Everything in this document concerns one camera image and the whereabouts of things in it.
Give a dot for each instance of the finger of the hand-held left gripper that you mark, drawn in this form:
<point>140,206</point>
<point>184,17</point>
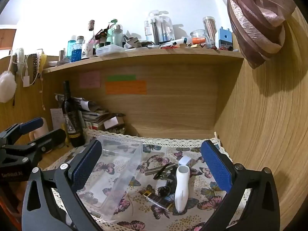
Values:
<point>31,124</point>
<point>51,137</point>

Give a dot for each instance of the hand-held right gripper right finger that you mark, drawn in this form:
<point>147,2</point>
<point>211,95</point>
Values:
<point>216,166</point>

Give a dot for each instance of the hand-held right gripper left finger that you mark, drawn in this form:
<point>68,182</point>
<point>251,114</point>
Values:
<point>86,166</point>

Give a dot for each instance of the small white box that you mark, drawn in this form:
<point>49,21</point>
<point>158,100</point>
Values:
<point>185,161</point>

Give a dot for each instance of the clear plastic container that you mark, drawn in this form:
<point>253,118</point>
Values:
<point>120,163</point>

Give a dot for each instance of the white electric trimmer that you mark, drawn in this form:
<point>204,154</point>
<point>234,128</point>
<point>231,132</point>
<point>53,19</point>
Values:
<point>181,190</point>

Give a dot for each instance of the keys with black fob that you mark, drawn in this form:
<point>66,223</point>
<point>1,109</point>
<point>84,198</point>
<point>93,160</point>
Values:
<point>172,178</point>

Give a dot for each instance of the black wristwatch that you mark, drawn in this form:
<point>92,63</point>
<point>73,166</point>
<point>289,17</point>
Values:
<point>164,191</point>

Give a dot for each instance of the cream mug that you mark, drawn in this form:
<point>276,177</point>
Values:
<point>38,131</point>

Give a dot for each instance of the white paper note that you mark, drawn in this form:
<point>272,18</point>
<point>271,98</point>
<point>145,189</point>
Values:
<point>56,119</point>

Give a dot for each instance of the dark wine bottle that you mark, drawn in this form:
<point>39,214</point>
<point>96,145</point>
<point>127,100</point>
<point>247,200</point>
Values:
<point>72,125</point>

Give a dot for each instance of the butterfly print lace tablecloth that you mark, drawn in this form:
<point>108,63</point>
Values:
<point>197,197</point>

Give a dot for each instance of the white hanging tag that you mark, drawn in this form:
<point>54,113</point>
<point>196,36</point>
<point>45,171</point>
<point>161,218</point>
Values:
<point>26,80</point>

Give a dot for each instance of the white bath loofah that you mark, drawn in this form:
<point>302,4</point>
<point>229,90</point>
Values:
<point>7,86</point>

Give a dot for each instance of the stack of magazines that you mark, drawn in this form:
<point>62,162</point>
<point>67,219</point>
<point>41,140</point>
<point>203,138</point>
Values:
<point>92,115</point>

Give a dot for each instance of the small cardboard box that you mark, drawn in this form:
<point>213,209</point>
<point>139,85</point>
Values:
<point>112,123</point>

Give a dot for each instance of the dark lace ribbon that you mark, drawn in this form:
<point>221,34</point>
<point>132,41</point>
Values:
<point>33,65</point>

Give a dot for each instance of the pink sticky note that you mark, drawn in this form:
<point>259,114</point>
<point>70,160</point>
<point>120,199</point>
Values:
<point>90,80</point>

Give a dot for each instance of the blue liquid bottle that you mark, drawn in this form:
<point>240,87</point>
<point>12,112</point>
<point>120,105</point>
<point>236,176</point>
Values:
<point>76,50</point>

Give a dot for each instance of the orange sticky note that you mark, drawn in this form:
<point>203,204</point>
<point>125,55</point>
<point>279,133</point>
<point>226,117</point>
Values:
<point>125,87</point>

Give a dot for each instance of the green sticky note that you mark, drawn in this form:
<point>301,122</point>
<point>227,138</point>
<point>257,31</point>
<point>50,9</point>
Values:
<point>121,77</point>

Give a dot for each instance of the white printed mug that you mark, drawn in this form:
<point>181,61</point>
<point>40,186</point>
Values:
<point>87,51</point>

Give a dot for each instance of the clear lidded plastic box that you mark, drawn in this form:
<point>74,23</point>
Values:
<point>109,50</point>

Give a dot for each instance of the mint green bottle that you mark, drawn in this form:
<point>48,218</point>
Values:
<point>117,35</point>

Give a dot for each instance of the wooden shelf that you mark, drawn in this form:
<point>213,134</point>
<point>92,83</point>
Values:
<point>144,55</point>

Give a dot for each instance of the blue and black box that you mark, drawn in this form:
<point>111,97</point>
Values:
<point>225,38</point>

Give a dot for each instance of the glass jar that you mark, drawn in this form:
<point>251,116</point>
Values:
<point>199,37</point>

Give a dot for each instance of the white tube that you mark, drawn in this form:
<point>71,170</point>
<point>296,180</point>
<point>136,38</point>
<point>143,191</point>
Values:
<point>175,42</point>

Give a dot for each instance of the tall clear canister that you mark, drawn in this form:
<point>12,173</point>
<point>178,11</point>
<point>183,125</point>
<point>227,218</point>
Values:
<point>209,28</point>

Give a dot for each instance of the clear blister pack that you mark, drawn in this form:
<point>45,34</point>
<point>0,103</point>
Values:
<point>160,28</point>

